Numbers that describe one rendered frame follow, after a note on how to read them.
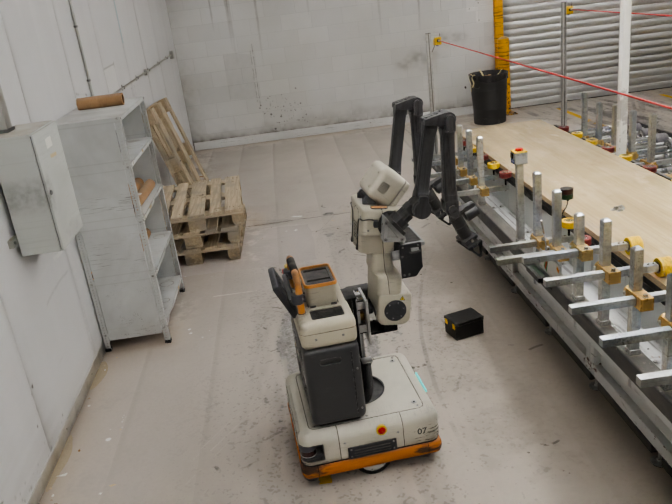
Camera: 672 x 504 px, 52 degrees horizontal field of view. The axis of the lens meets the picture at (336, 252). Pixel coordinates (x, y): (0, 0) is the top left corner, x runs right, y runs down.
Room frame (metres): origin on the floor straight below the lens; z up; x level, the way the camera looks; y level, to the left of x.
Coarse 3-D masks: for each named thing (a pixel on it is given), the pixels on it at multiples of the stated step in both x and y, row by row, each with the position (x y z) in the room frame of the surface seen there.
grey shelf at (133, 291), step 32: (64, 128) 4.25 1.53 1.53; (96, 128) 4.26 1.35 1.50; (128, 128) 5.14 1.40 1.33; (96, 160) 4.25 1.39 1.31; (128, 160) 4.26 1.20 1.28; (96, 192) 4.25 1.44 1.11; (128, 192) 4.26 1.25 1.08; (160, 192) 5.15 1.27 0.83; (96, 224) 4.25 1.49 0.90; (128, 224) 4.26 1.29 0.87; (160, 224) 5.15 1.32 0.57; (96, 256) 4.25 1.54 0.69; (128, 256) 4.26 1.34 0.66; (160, 256) 4.58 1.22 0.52; (96, 288) 4.24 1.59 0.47; (128, 288) 4.25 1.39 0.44; (160, 288) 4.92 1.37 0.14; (128, 320) 4.25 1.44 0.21; (160, 320) 4.26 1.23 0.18
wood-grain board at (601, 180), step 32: (480, 128) 5.64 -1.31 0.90; (512, 128) 5.50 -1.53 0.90; (544, 128) 5.36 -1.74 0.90; (544, 160) 4.45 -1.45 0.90; (576, 160) 4.36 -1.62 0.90; (608, 160) 4.27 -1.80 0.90; (544, 192) 3.78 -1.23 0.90; (576, 192) 3.71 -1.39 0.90; (608, 192) 3.64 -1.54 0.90; (640, 192) 3.58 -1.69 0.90; (640, 224) 3.12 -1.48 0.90
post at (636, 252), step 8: (632, 248) 2.32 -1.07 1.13; (640, 248) 2.30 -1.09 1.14; (632, 256) 2.31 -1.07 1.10; (640, 256) 2.30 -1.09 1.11; (632, 264) 2.31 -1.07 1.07; (640, 264) 2.30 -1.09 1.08; (632, 272) 2.31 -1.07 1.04; (640, 272) 2.30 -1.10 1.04; (632, 280) 2.30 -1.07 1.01; (640, 280) 2.30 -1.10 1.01; (632, 288) 2.30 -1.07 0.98; (640, 288) 2.30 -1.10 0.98; (632, 312) 2.29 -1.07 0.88; (640, 312) 2.30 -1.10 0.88; (632, 320) 2.29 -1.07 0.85; (640, 320) 2.30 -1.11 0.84; (632, 328) 2.29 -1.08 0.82; (632, 344) 2.29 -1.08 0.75
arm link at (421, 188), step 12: (420, 120) 2.81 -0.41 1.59; (432, 120) 2.75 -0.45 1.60; (444, 120) 2.76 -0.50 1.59; (432, 132) 2.76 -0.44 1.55; (420, 144) 2.78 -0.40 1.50; (432, 144) 2.77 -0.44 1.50; (420, 156) 2.77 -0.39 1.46; (432, 156) 2.77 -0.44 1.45; (420, 168) 2.76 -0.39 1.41; (420, 180) 2.76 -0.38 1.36; (420, 192) 2.75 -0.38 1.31; (420, 204) 2.73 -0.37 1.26; (420, 216) 2.73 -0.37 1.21
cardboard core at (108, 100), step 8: (96, 96) 4.79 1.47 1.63; (104, 96) 4.79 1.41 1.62; (112, 96) 4.78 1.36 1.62; (120, 96) 4.78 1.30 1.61; (80, 104) 4.76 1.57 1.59; (88, 104) 4.76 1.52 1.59; (96, 104) 4.77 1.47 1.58; (104, 104) 4.77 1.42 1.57; (112, 104) 4.78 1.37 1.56; (120, 104) 4.79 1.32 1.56
